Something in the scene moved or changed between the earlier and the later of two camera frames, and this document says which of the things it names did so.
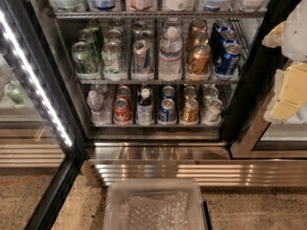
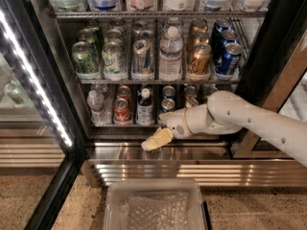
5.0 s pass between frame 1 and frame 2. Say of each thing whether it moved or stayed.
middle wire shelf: stayed
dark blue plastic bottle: stayed
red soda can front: stayed
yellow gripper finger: moved
